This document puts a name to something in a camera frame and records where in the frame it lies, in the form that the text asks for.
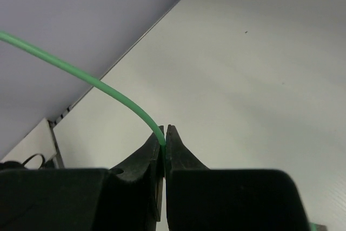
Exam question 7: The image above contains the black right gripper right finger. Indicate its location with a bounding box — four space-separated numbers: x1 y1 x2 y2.
165 125 310 230

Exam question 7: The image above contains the metal rail strip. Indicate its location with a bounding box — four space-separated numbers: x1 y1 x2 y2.
48 120 65 169

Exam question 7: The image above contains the green headphone cable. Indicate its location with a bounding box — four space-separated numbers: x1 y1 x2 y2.
0 31 166 177

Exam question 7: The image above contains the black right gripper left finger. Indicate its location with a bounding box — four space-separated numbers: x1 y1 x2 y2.
1 134 163 230

